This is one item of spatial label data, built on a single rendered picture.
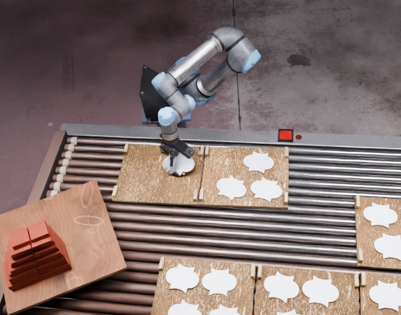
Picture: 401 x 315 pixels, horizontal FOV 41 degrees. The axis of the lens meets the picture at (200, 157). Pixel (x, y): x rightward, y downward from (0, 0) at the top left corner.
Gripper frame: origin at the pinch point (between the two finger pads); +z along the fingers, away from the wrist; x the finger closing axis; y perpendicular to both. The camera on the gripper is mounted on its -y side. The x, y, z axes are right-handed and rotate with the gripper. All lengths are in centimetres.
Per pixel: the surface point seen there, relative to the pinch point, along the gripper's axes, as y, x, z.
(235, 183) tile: -28.9, -1.7, 3.0
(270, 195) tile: -46.4, -1.8, 3.0
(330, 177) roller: -68, -25, 6
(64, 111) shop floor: 159, -73, 98
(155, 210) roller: 0.0, 25.6, 6.0
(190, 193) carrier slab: -11.2, 11.5, 3.9
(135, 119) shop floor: 100, -87, 98
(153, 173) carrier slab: 10.9, 8.0, 3.9
